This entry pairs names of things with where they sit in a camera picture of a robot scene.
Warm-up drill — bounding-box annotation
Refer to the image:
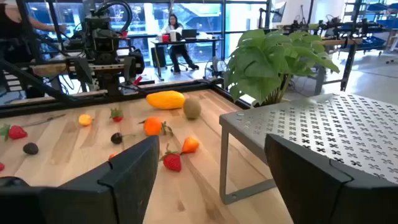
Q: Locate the shelf with blue bins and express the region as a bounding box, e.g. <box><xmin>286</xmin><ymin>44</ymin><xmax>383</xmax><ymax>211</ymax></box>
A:
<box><xmin>338</xmin><ymin>0</ymin><xmax>398</xmax><ymax>55</ymax></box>

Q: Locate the black office desk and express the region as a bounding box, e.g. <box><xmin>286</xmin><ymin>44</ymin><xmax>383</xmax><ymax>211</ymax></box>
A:
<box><xmin>150</xmin><ymin>37</ymin><xmax>223</xmax><ymax>81</ymax></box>

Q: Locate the dark cherry with stem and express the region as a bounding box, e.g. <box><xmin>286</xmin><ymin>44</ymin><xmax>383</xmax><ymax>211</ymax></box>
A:
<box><xmin>110</xmin><ymin>132</ymin><xmax>136</xmax><ymax>146</ymax></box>

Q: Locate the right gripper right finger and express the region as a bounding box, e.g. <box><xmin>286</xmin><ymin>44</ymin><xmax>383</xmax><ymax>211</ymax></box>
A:
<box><xmin>264</xmin><ymin>133</ymin><xmax>398</xmax><ymax>224</ymax></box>

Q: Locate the person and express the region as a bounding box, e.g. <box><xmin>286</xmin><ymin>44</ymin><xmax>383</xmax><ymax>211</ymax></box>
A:
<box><xmin>160</xmin><ymin>13</ymin><xmax>200</xmax><ymax>75</ymax></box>
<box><xmin>0</xmin><ymin>0</ymin><xmax>68</xmax><ymax>65</ymax></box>

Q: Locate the small yellow fruit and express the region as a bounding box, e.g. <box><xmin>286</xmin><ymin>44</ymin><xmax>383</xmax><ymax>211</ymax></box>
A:
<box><xmin>78</xmin><ymin>114</ymin><xmax>93</xmax><ymax>127</ymax></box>

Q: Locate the pale green plastic knife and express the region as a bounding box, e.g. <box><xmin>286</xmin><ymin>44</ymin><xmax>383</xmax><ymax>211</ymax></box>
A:
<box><xmin>21</xmin><ymin>113</ymin><xmax>67</xmax><ymax>128</ymax></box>

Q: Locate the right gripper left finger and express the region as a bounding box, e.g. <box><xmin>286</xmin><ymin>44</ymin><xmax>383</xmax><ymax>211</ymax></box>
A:
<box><xmin>0</xmin><ymin>135</ymin><xmax>160</xmax><ymax>224</ymax></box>

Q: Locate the brown kiwi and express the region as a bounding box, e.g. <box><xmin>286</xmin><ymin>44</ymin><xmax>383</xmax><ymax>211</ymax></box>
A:
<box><xmin>182</xmin><ymin>98</ymin><xmax>202</xmax><ymax>121</ymax></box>

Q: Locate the black aluminium table frame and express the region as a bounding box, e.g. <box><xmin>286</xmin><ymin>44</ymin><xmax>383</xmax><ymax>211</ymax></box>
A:
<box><xmin>0</xmin><ymin>58</ymin><xmax>252</xmax><ymax>119</ymax></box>

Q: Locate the black laptop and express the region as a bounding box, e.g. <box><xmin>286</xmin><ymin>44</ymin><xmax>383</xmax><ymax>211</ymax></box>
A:
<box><xmin>181</xmin><ymin>29</ymin><xmax>198</xmax><ymax>40</ymax></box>

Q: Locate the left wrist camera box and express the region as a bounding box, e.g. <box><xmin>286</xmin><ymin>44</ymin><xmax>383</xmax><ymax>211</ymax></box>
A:
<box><xmin>94</xmin><ymin>36</ymin><xmax>119</xmax><ymax>52</ymax></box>

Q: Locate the floor fan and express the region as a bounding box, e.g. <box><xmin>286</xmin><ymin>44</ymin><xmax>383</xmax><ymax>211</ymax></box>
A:
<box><xmin>203</xmin><ymin>57</ymin><xmax>228</xmax><ymax>79</ymax></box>

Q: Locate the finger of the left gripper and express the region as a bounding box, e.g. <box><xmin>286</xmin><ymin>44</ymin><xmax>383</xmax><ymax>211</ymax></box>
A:
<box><xmin>123</xmin><ymin>55</ymin><xmax>137</xmax><ymax>82</ymax></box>
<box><xmin>73</xmin><ymin>57</ymin><xmax>94</xmax><ymax>85</ymax></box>

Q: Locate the small dark brown fruit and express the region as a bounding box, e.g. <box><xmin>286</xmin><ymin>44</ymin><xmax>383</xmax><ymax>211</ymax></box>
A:
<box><xmin>22</xmin><ymin>142</ymin><xmax>40</xmax><ymax>156</ymax></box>

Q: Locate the green potted plant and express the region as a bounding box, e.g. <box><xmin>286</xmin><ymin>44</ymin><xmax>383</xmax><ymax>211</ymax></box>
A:
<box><xmin>223</xmin><ymin>29</ymin><xmax>341</xmax><ymax>107</ymax></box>

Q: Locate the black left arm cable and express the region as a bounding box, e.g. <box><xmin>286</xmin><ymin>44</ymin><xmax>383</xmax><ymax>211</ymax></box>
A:
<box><xmin>96</xmin><ymin>0</ymin><xmax>134</xmax><ymax>34</ymax></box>

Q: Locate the grey perforated metal shelf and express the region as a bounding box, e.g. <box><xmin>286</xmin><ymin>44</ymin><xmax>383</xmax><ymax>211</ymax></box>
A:
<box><xmin>218</xmin><ymin>91</ymin><xmax>398</xmax><ymax>205</ymax></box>

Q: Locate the yellow mango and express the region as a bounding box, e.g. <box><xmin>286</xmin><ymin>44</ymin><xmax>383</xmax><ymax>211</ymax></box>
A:
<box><xmin>146</xmin><ymin>90</ymin><xmax>186</xmax><ymax>110</ymax></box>

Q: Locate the background robot workbench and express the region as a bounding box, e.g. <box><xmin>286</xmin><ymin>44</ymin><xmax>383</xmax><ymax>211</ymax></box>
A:
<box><xmin>279</xmin><ymin>15</ymin><xmax>392</xmax><ymax>96</ymax></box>

